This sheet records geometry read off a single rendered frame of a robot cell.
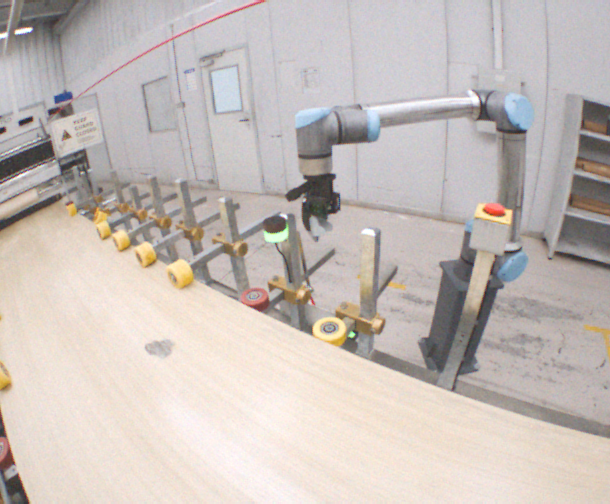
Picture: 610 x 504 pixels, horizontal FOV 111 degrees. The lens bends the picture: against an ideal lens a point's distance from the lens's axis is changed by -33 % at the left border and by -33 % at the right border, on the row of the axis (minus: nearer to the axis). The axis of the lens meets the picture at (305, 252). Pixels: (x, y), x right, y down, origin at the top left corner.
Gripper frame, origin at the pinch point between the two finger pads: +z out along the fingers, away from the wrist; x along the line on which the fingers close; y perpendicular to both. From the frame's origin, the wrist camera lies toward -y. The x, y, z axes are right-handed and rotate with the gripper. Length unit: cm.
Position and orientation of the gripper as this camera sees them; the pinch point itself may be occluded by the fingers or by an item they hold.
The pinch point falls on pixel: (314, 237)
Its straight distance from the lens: 92.7
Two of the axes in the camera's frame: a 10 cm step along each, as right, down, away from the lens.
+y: 8.1, 2.4, -5.4
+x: 5.8, -4.4, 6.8
